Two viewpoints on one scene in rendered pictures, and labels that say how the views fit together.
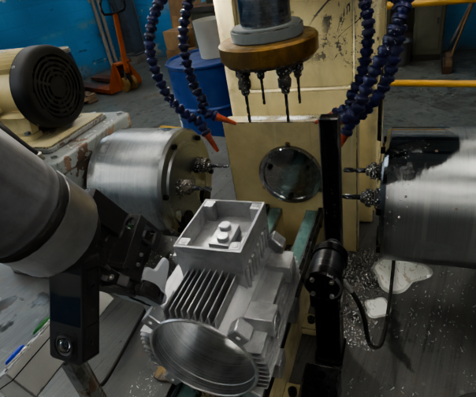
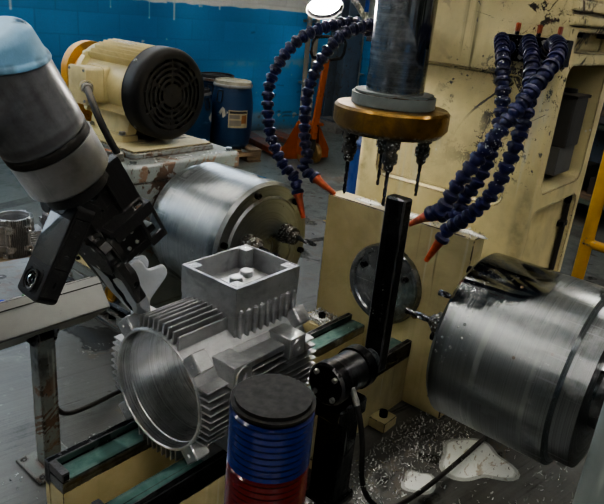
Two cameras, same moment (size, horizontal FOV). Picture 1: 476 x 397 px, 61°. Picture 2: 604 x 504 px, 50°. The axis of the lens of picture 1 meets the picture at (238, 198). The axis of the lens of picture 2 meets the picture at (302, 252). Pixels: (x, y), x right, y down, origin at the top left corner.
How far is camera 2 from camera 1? 0.34 m
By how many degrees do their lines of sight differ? 16
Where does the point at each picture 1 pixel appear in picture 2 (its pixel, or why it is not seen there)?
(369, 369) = not seen: outside the picture
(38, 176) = (65, 111)
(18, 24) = (205, 37)
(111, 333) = (104, 380)
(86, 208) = (95, 158)
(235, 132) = (339, 209)
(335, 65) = not seen: hidden behind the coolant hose
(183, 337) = (158, 377)
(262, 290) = (250, 348)
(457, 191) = (521, 337)
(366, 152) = not seen: hidden behind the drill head
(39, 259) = (40, 178)
